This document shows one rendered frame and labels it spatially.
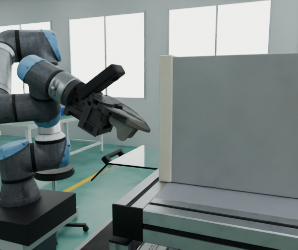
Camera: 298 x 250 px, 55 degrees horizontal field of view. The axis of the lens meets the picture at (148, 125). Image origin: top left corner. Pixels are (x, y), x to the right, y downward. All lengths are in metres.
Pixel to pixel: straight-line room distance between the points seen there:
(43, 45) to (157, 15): 4.72
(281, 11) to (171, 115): 4.98
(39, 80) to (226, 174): 0.48
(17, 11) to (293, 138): 7.41
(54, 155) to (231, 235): 0.91
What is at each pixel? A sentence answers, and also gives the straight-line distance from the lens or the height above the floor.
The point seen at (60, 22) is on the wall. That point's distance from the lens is 6.81.
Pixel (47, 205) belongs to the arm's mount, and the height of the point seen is 0.83.
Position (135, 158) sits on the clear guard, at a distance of 0.83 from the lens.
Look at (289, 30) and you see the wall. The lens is 5.34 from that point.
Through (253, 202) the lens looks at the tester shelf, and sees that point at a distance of 0.44.
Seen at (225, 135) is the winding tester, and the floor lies 1.20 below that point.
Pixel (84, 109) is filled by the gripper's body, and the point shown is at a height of 1.22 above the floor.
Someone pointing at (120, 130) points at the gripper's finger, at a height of 1.17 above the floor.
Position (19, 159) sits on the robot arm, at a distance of 1.18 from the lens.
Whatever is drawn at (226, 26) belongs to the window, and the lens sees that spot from 5.39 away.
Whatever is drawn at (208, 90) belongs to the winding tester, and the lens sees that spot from 0.44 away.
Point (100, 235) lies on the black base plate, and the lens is 1.05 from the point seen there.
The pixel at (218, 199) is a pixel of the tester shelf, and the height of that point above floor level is 1.11.
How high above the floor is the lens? 1.28
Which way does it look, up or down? 8 degrees down
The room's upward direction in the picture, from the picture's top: straight up
